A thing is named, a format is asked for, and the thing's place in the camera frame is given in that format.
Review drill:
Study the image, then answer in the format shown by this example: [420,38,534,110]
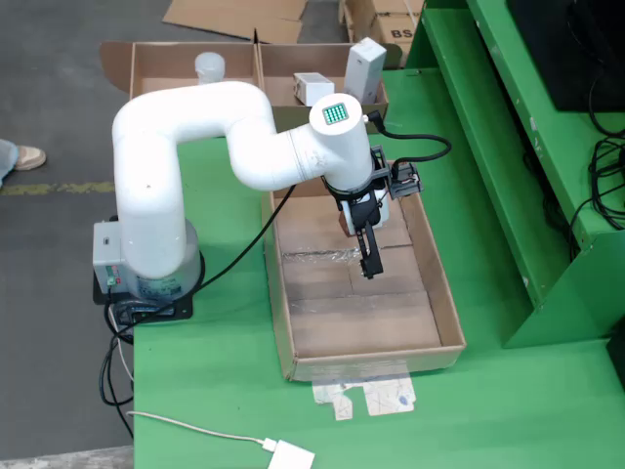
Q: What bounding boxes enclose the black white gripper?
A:
[325,183,392,281]

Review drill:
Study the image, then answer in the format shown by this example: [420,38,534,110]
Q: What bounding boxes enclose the grey robot base box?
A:
[92,222,124,289]

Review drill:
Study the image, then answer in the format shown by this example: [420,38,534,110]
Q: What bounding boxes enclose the cardboard tray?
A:
[261,158,468,383]

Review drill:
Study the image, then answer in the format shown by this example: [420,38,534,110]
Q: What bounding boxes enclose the small white carton box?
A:
[292,72,336,107]

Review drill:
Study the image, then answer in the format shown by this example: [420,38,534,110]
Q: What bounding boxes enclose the tall white carton box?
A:
[343,37,388,105]

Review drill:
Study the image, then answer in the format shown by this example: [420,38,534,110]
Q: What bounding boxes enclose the flat open cardboard box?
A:
[161,0,309,45]

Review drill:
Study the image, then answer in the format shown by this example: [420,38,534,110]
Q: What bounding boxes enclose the open cardboard box with flap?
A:
[100,41,261,99]

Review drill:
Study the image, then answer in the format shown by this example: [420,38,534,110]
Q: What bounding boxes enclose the green metal shelf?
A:
[404,0,625,351]

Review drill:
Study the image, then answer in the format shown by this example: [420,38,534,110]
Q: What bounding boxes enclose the white adapter block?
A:
[267,439,316,469]

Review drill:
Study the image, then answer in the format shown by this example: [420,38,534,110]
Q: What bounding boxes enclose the white plastic bottle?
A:
[193,52,227,87]

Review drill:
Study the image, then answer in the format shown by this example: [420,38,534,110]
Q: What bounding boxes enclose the black monitor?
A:
[505,0,625,112]

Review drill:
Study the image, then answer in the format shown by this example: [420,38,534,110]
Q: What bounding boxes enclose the beige sneaker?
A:
[13,145,48,172]

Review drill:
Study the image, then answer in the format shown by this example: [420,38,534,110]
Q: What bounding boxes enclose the blue jeans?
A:
[0,139,21,190]

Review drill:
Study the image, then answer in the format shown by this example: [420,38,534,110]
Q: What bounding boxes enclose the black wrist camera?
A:
[388,160,425,200]

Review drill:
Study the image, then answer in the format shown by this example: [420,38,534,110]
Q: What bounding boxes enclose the long black arm cable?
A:
[104,183,298,338]

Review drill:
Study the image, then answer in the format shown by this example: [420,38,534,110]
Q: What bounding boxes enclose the black camera cable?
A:
[364,110,453,170]

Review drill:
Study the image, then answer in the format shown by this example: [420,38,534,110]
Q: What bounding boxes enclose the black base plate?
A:
[92,268,194,323]

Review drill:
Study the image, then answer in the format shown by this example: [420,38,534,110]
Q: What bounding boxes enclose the thin white cable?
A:
[125,410,279,453]

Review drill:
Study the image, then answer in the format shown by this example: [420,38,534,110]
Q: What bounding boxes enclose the black cable bundle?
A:
[521,63,625,265]

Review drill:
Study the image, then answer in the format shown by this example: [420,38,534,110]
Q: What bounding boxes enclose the strapped printed cardboard box stack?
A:
[339,0,426,55]

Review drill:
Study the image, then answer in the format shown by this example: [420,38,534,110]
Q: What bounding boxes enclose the black power cable loops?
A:
[99,302,136,440]

